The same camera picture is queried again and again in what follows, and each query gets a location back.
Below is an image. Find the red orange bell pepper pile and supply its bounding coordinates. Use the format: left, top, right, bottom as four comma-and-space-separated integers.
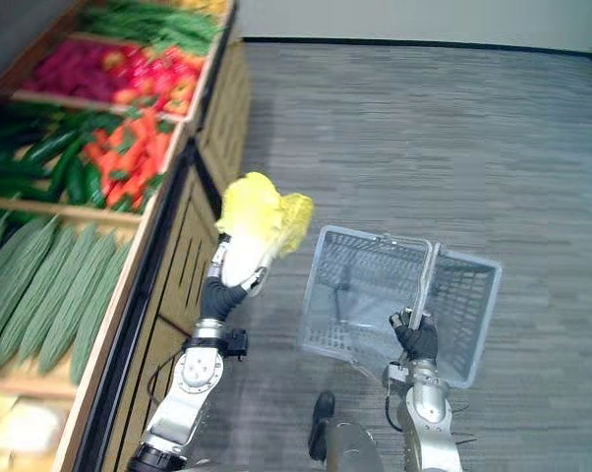
102, 45, 207, 118

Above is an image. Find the pale napa cabbage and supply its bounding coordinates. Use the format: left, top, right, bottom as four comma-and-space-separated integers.
0, 391, 65, 459

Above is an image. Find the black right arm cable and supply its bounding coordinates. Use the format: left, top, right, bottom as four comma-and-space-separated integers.
384, 390, 406, 435

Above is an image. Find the robot silver leg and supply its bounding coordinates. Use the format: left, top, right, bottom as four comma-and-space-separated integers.
324, 420, 386, 472

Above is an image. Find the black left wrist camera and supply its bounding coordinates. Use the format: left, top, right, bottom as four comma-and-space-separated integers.
220, 327, 251, 361

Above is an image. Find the pink dragon fruit pile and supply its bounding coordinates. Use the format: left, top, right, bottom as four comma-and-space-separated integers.
22, 40, 146, 103

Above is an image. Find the green beans pile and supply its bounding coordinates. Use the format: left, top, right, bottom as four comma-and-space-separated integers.
78, 0, 224, 56

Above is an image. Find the dark green cucumber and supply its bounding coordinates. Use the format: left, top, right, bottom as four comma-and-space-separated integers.
22, 128, 89, 166
0, 158, 52, 181
65, 156, 88, 206
83, 163, 107, 208
46, 139, 89, 199
0, 178, 57, 204

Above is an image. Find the yellow napa cabbage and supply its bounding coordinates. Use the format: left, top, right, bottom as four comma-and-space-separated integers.
214, 171, 316, 289

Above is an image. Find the yellow produce pile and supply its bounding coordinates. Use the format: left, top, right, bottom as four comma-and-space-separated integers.
169, 0, 229, 17

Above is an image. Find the orange carrot pile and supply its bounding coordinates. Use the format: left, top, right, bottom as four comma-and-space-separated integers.
81, 109, 175, 211

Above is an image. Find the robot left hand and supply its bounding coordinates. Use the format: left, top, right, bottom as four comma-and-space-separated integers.
200, 233, 269, 323

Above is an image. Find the grey plastic shopping basket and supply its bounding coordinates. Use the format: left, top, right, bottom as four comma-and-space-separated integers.
299, 224, 503, 390

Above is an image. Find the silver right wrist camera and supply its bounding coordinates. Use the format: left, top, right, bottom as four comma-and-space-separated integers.
383, 362, 411, 390

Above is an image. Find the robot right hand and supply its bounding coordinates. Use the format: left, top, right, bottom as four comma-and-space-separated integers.
387, 306, 441, 364

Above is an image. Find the wooden produce display stand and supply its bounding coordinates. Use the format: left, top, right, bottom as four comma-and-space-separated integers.
0, 0, 254, 472

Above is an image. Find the robot dark foot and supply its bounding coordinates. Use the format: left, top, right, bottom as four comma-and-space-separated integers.
307, 390, 337, 464

